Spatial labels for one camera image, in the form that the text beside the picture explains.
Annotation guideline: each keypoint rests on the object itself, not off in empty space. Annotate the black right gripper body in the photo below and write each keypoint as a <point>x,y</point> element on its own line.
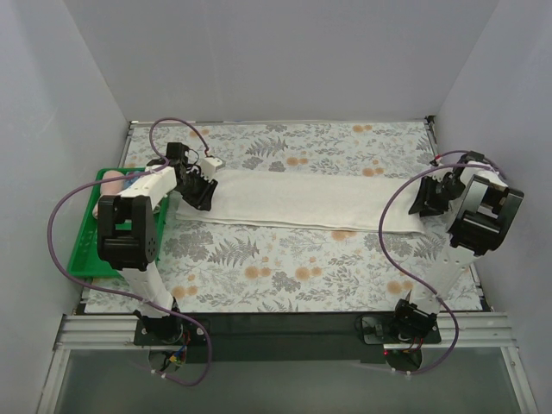
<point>429,197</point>

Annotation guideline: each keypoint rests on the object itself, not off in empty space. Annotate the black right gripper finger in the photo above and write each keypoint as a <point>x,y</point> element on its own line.
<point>426,192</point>
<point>436,207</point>

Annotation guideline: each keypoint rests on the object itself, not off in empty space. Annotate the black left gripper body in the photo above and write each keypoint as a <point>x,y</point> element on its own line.
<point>197,191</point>

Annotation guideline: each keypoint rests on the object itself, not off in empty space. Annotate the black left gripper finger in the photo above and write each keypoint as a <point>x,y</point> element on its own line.
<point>208,194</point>
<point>194,200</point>

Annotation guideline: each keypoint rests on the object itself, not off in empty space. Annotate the white towel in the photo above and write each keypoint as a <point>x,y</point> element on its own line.
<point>296,200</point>

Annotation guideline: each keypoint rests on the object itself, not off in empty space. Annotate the pink towel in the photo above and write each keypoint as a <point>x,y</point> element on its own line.
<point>112,187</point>

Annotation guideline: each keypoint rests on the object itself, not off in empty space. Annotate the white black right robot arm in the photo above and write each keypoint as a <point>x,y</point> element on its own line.
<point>482,208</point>

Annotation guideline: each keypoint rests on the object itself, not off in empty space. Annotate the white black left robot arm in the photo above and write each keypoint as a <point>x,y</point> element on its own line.
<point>127,235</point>

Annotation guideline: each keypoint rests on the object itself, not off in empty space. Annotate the blue rolled towel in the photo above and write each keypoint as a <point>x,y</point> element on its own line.
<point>130,178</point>

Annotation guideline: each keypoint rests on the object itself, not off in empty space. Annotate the green plastic tray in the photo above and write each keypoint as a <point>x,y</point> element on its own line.
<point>84,262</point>

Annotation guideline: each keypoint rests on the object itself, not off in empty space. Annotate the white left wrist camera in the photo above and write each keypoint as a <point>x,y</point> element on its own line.
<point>209,165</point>

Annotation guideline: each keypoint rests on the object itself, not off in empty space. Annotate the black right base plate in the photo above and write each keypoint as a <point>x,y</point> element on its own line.
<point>382,328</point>

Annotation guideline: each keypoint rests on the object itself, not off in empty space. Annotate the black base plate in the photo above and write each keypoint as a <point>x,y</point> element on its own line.
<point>382,328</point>
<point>194,332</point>

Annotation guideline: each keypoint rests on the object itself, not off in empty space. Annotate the aluminium frame rail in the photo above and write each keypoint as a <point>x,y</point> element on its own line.
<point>104,331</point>

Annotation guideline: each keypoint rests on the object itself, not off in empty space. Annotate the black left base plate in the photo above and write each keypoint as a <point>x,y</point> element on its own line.
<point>194,332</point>

